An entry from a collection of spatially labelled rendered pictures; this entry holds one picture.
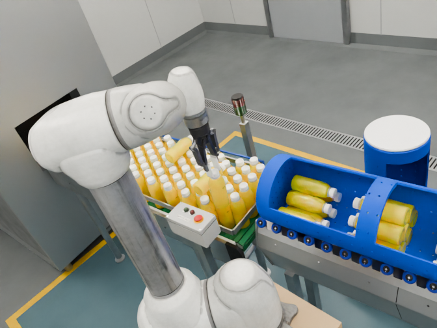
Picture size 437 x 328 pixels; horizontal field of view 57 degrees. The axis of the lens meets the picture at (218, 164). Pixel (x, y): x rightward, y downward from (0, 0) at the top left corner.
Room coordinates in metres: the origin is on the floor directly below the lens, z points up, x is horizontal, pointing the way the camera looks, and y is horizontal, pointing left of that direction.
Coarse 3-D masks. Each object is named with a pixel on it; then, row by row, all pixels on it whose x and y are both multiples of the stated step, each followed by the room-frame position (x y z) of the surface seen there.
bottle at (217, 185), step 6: (210, 180) 1.25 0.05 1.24; (216, 180) 1.24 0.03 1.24; (222, 180) 1.25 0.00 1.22; (210, 186) 1.25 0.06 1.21; (216, 186) 1.23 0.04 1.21; (222, 186) 1.24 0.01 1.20; (216, 192) 1.24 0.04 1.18; (222, 192) 1.24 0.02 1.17; (216, 198) 1.24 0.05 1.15; (222, 198) 1.24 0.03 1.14; (228, 198) 1.26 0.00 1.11; (216, 204) 1.25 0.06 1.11; (222, 204) 1.24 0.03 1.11
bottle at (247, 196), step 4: (248, 188) 1.34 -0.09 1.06; (240, 192) 1.35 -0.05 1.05; (244, 192) 1.34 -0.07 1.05; (248, 192) 1.33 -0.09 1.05; (252, 192) 1.35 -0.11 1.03; (240, 196) 1.34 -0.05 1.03; (244, 196) 1.33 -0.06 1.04; (248, 196) 1.32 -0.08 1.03; (252, 196) 1.33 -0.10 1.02; (244, 200) 1.32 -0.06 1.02; (248, 200) 1.32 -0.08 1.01; (252, 200) 1.33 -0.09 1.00; (248, 204) 1.32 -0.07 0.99; (252, 204) 1.32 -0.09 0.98; (248, 208) 1.32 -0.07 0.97; (256, 212) 1.33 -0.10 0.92; (252, 216) 1.32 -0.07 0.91
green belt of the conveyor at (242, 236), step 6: (150, 204) 1.64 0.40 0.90; (162, 210) 1.57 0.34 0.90; (168, 210) 1.55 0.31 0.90; (258, 216) 1.32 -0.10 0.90; (252, 222) 1.30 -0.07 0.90; (246, 228) 1.27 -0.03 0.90; (252, 228) 1.26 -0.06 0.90; (222, 234) 1.28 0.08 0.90; (228, 234) 1.27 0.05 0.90; (234, 234) 1.26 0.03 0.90; (240, 234) 1.25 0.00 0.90; (246, 234) 1.24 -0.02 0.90; (252, 234) 1.24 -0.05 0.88; (234, 240) 1.23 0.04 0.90; (240, 240) 1.22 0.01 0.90; (246, 240) 1.21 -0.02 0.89; (252, 240) 1.23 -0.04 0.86; (246, 246) 1.20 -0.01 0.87
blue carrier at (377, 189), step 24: (264, 168) 1.24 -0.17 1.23; (288, 168) 1.32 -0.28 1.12; (312, 168) 1.27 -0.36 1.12; (336, 168) 1.12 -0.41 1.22; (264, 192) 1.16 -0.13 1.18; (360, 192) 1.12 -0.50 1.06; (384, 192) 0.91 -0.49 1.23; (408, 192) 0.99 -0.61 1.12; (432, 192) 0.87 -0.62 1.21; (264, 216) 1.15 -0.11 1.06; (288, 216) 1.06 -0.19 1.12; (336, 216) 1.12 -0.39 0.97; (360, 216) 0.89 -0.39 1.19; (432, 216) 0.92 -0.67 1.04; (336, 240) 0.92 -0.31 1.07; (360, 240) 0.85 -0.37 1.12; (432, 240) 0.87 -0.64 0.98; (408, 264) 0.74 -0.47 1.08; (432, 264) 0.69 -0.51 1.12
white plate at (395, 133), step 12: (384, 120) 1.53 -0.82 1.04; (396, 120) 1.51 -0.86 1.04; (408, 120) 1.48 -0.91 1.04; (420, 120) 1.45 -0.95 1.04; (372, 132) 1.48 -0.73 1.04; (384, 132) 1.45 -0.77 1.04; (396, 132) 1.42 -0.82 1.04; (408, 132) 1.40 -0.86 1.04; (420, 132) 1.37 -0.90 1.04; (372, 144) 1.40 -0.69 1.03; (384, 144) 1.37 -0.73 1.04; (396, 144) 1.34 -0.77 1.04; (408, 144) 1.32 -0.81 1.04; (420, 144) 1.30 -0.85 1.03
